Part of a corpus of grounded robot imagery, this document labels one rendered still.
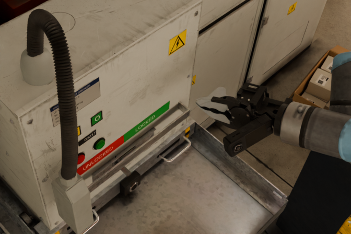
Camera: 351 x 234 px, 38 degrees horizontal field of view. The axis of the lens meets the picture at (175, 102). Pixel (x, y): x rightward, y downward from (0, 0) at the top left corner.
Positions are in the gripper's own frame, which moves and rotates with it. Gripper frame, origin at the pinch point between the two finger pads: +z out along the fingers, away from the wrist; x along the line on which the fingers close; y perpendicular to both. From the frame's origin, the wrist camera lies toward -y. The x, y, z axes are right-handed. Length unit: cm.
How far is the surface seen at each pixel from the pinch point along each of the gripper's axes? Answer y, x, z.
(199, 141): 15.1, -34.8, 13.8
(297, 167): 82, -125, 10
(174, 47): 6.2, 10.0, 8.3
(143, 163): -4.3, -25.8, 19.7
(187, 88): 12.3, -9.6, 11.9
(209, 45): 67, -44, 39
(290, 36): 134, -88, 32
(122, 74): -9.0, 13.8, 11.5
